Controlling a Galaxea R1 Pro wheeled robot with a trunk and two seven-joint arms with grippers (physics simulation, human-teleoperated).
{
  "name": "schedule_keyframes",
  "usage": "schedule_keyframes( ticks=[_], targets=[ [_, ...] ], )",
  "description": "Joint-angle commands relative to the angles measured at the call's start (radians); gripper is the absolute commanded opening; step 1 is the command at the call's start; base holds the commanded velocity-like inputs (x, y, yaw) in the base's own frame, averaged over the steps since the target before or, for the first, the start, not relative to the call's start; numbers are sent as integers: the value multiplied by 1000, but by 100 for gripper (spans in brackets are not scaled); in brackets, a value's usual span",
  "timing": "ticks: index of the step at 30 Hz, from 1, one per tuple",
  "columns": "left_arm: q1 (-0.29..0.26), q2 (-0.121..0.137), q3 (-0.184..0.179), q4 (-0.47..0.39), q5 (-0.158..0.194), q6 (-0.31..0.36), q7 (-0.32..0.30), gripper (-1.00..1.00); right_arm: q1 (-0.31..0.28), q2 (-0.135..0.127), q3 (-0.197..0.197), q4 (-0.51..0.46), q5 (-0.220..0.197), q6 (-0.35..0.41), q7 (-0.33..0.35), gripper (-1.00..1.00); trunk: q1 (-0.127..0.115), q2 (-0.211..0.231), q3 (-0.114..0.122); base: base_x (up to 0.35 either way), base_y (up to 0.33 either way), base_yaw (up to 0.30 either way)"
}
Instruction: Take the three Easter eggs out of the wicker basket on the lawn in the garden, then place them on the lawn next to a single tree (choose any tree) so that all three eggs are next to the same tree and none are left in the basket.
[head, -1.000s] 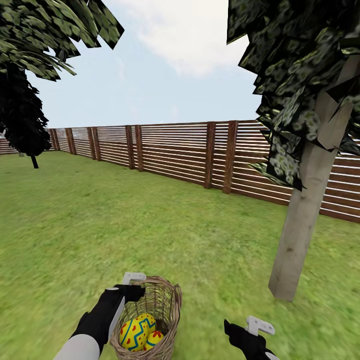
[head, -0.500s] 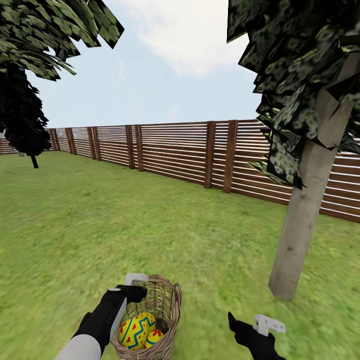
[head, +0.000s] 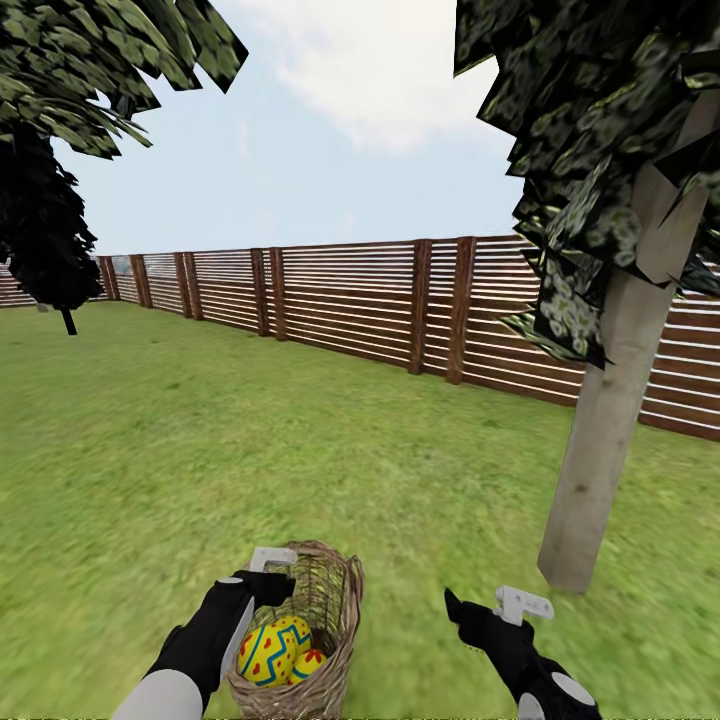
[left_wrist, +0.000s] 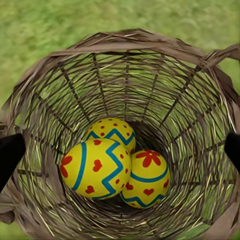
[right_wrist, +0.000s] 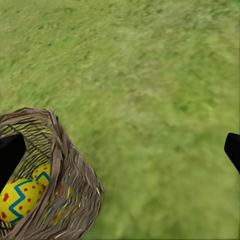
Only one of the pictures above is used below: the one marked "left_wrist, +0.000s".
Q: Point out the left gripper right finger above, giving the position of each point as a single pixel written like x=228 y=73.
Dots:
x=232 y=149

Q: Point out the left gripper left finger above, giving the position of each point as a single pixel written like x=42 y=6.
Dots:
x=12 y=149

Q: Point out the wicker basket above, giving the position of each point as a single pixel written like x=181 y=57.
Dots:
x=72 y=216

